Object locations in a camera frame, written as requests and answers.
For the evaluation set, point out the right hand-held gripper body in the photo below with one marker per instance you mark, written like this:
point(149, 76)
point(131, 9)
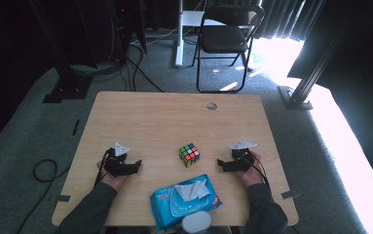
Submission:
point(243, 161)

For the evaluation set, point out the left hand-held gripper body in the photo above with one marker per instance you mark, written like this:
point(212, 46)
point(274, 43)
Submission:
point(117, 165)

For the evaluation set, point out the colourful puzzle cube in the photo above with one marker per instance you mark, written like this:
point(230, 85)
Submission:
point(189, 155)

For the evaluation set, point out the blue wet wipe packet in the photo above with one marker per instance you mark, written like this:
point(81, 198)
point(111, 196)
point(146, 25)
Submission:
point(163, 208)

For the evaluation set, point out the person's left hand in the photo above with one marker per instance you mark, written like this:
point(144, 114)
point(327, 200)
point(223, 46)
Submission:
point(114, 182)

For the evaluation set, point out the person's right hand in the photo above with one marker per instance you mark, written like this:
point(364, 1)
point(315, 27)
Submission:
point(252, 178)

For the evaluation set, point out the black tape strip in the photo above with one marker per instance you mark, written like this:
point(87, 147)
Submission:
point(76, 127)

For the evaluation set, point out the grey tape strip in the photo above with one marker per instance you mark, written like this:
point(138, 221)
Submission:
point(63, 198)
point(289, 194)

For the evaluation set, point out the grey table grommet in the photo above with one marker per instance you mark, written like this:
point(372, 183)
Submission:
point(211, 106)

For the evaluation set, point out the white round device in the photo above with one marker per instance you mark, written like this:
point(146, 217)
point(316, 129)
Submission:
point(196, 222)

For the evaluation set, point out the black metal stand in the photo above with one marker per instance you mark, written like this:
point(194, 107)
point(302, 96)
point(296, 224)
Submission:
point(299, 97)
point(67, 84)

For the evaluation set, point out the black folding chair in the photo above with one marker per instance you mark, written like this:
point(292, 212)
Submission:
point(223, 39)

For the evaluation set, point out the dark equipment tower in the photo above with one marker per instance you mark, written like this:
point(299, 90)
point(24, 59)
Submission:
point(125, 29)

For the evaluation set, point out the dark pleated curtain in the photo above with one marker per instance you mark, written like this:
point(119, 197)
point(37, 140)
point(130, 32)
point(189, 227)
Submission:
point(281, 19)

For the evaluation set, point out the black hanging cloth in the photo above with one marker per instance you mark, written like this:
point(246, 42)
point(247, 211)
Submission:
point(362, 65)

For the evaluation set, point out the white desk frame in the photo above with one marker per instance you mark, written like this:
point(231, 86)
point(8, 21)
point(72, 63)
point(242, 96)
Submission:
point(179, 48)

